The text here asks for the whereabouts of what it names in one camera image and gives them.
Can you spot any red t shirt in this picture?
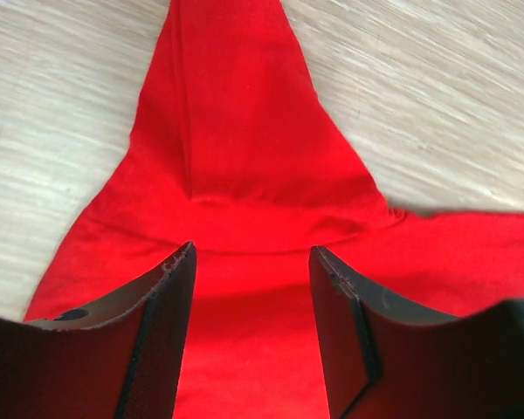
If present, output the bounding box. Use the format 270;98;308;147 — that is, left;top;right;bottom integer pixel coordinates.
26;1;524;418

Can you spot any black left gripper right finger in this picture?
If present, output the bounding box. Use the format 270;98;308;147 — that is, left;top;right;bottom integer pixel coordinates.
309;246;524;418

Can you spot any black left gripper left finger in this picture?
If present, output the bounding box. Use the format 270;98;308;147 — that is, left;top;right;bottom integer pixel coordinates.
0;244;197;418

